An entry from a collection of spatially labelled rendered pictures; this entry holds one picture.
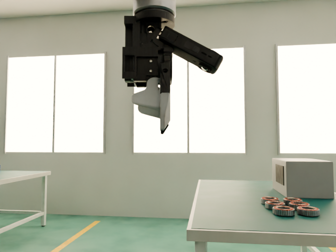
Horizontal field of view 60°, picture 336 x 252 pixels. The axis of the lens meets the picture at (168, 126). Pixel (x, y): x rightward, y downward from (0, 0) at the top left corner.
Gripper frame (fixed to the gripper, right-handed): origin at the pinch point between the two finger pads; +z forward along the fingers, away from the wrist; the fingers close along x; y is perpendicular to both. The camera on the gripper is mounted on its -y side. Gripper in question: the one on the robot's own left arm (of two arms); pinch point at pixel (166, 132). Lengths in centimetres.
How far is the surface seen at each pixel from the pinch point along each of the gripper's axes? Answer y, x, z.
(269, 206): -62, -121, 38
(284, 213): -64, -106, 39
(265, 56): -155, -380, -130
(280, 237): -50, -78, 42
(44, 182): 164, -360, 55
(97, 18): 108, -421, -205
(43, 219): 164, -360, 106
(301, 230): -61, -81, 40
